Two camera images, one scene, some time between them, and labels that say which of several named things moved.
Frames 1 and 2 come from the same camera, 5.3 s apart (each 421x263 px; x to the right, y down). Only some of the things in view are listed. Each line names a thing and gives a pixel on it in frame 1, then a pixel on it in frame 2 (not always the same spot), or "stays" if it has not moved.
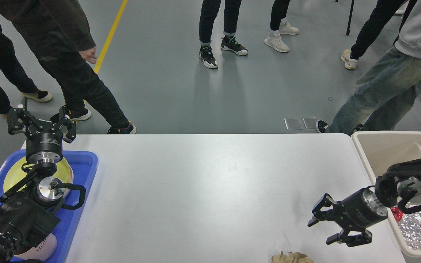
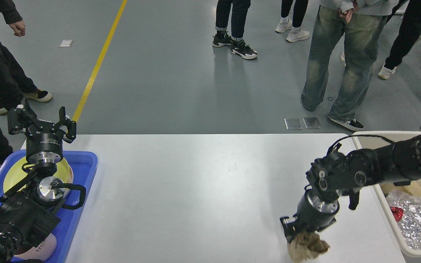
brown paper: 296,257 → 306,247
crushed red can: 398,214 stays
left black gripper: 44,144 stays
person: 383,10 → 417,13
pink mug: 45,250 stays
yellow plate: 16,176 stays
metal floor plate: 294,123 stays
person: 279,25 → 300,9
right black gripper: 359,211 → 313,214
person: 209,11 → 222,37
